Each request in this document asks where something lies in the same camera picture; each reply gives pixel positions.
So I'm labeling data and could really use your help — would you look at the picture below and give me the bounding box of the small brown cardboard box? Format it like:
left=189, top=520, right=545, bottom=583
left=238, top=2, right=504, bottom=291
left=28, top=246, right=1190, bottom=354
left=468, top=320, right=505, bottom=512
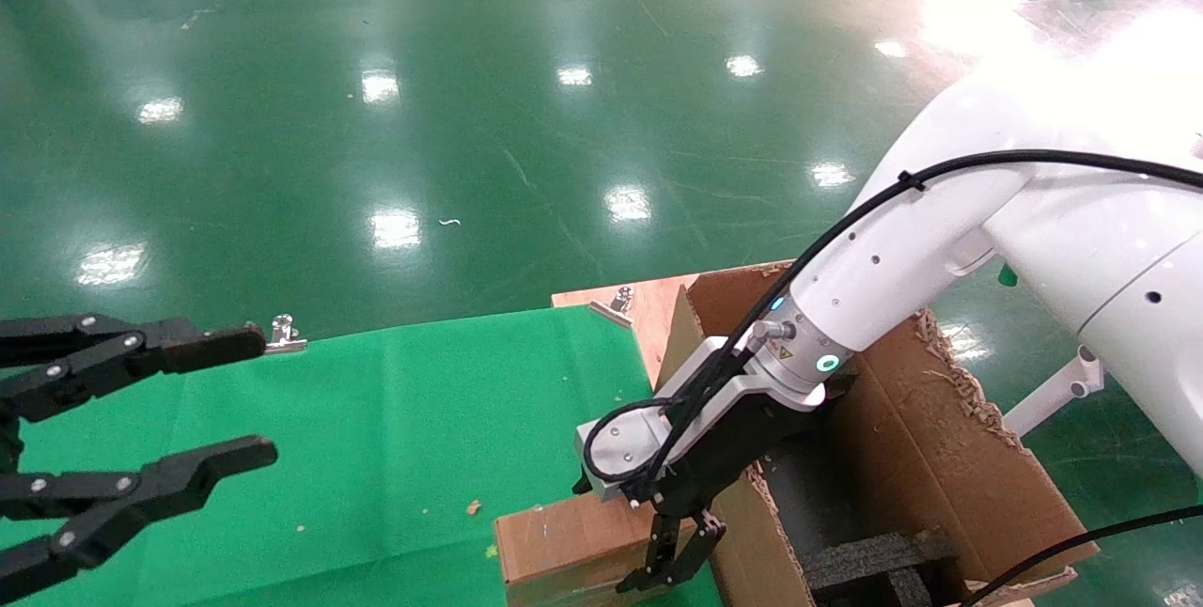
left=493, top=492, right=725, bottom=607

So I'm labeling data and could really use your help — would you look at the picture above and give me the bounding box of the black foam insert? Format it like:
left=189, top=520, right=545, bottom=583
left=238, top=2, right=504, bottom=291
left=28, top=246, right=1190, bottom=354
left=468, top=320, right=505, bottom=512
left=799, top=532, right=960, bottom=607

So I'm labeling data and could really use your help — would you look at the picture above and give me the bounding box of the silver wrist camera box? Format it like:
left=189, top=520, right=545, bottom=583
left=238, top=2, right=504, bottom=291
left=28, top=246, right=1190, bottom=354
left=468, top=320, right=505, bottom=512
left=575, top=400, right=678, bottom=503

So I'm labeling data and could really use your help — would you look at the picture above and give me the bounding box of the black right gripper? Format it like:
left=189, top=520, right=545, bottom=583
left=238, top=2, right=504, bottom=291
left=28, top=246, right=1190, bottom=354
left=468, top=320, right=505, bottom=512
left=616, top=374, right=856, bottom=594

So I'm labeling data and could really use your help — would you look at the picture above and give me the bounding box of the silver binder clip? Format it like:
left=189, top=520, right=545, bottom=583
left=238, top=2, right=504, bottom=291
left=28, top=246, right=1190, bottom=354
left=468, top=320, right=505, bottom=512
left=589, top=286, right=636, bottom=329
left=266, top=314, right=309, bottom=354

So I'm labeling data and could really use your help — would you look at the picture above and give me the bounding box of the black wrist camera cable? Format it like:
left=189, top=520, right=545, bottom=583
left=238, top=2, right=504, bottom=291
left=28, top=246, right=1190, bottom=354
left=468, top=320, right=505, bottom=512
left=583, top=149, right=1203, bottom=486

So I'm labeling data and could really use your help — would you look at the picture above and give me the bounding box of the silver camera mounting bracket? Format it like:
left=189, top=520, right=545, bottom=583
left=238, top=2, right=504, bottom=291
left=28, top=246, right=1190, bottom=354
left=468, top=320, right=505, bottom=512
left=658, top=333, right=833, bottom=429

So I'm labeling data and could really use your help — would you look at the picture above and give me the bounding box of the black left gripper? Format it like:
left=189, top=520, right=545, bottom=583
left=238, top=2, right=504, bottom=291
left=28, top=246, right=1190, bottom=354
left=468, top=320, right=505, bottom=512
left=0, top=314, right=279, bottom=603

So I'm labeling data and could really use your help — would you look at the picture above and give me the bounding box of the large green table cloth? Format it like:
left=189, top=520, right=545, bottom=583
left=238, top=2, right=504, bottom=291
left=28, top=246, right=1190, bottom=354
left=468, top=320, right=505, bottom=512
left=0, top=306, right=725, bottom=607

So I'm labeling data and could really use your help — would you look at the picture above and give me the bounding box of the white table strut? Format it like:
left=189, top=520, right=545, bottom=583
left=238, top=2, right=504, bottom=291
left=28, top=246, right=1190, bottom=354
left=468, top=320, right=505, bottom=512
left=1001, top=344, right=1110, bottom=439

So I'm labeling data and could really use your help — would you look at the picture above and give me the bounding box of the large open cardboard carton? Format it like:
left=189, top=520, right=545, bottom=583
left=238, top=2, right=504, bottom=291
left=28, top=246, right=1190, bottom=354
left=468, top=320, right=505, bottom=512
left=655, top=261, right=1101, bottom=607

